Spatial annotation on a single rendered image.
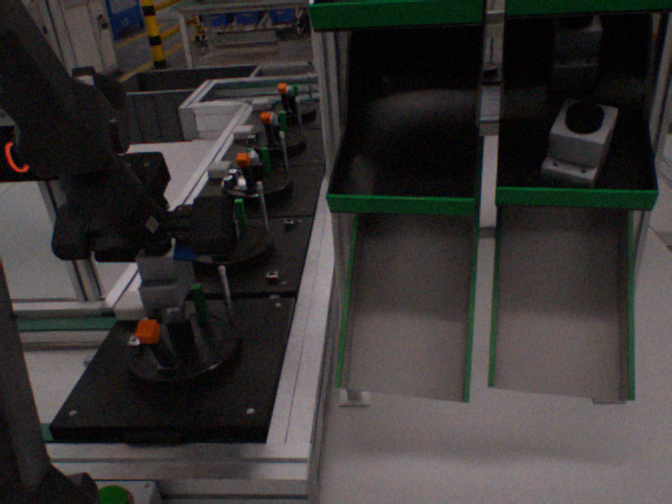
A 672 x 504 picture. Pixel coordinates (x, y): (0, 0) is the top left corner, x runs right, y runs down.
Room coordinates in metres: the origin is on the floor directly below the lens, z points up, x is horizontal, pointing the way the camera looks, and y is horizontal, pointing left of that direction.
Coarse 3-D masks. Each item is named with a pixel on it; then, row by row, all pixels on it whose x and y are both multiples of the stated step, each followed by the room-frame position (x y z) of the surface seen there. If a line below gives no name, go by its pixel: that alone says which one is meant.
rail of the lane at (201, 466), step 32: (64, 448) 0.47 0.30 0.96; (96, 448) 0.46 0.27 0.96; (128, 448) 0.46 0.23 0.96; (160, 448) 0.45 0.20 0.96; (192, 448) 0.45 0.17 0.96; (224, 448) 0.45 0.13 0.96; (256, 448) 0.44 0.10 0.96; (288, 448) 0.44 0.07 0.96; (96, 480) 0.42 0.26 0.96; (128, 480) 0.42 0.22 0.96; (160, 480) 0.41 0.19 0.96; (192, 480) 0.41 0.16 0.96; (224, 480) 0.41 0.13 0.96; (256, 480) 0.40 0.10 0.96; (288, 480) 0.40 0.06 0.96
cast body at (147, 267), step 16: (144, 256) 0.58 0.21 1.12; (160, 256) 0.58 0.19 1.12; (144, 272) 0.58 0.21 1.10; (160, 272) 0.57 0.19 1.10; (176, 272) 0.57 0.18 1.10; (192, 272) 0.62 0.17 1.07; (144, 288) 0.56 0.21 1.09; (160, 288) 0.56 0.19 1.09; (176, 288) 0.56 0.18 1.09; (144, 304) 0.56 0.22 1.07; (160, 304) 0.56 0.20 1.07; (176, 304) 0.56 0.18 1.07
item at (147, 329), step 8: (144, 320) 0.52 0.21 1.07; (152, 320) 0.52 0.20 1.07; (160, 320) 0.54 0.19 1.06; (144, 328) 0.51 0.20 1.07; (152, 328) 0.51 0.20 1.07; (160, 328) 0.53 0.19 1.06; (136, 336) 0.51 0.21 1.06; (144, 336) 0.51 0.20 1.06; (152, 336) 0.51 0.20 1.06; (160, 336) 0.53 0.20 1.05; (152, 344) 0.52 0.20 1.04; (160, 344) 0.52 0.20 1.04; (152, 352) 0.53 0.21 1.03; (160, 352) 0.52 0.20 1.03; (168, 352) 0.53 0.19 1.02; (160, 360) 0.53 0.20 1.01; (168, 360) 0.53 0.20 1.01
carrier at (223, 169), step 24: (216, 168) 1.18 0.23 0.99; (264, 168) 1.13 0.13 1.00; (288, 168) 1.11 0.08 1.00; (312, 168) 1.18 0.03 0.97; (216, 192) 1.10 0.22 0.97; (240, 192) 1.04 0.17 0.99; (264, 192) 1.03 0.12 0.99; (288, 192) 1.06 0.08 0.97; (312, 192) 1.06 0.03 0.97; (288, 216) 0.96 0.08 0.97
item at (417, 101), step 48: (384, 48) 0.71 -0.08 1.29; (432, 48) 0.69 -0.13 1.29; (480, 48) 0.57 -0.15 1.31; (384, 96) 0.63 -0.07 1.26; (432, 96) 0.62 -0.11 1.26; (480, 96) 0.55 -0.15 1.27; (384, 144) 0.57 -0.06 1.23; (432, 144) 0.56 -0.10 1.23; (336, 192) 0.52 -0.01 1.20; (384, 192) 0.51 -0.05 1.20; (432, 192) 0.50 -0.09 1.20
